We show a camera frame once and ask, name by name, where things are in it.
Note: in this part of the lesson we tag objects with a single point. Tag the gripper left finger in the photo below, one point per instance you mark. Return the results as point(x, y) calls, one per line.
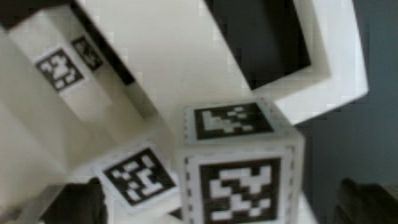
point(68, 204)

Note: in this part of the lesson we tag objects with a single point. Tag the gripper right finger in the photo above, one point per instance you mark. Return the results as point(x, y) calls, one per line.
point(366, 203)

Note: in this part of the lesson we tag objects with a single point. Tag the white chair backrest frame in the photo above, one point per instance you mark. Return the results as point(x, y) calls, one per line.
point(68, 38)

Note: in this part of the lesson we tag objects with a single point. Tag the white tagged cube nut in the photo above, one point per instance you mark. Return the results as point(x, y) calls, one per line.
point(240, 160)

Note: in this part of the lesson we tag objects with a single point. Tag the white U-shaped obstacle fence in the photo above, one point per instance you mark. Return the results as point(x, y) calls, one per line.
point(295, 45)

